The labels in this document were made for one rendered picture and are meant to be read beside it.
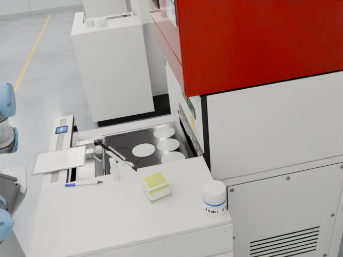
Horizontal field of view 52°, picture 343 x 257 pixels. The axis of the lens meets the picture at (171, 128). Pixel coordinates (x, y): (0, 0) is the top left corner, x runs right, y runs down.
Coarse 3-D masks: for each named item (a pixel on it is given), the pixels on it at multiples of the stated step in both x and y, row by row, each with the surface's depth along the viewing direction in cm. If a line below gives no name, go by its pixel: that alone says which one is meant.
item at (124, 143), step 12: (132, 132) 169; (144, 132) 168; (108, 144) 162; (120, 144) 161; (132, 144) 159; (156, 144) 157; (180, 144) 156; (108, 156) 154; (132, 156) 152; (156, 156) 150; (108, 168) 146
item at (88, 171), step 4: (88, 148) 164; (88, 160) 156; (92, 160) 156; (88, 164) 153; (92, 164) 153; (80, 168) 151; (84, 168) 151; (88, 168) 151; (92, 168) 150; (76, 172) 149; (80, 172) 149; (84, 172) 149; (88, 172) 148; (92, 172) 148; (76, 176) 147; (80, 176) 147; (84, 176) 146; (88, 176) 146; (92, 176) 146; (76, 180) 145; (80, 180) 144
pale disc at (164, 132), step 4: (160, 128) 169; (164, 128) 168; (168, 128) 168; (172, 128) 168; (156, 132) 166; (160, 132) 166; (164, 132) 166; (168, 132) 165; (172, 132) 165; (156, 136) 163; (160, 136) 163; (164, 136) 163; (168, 136) 162
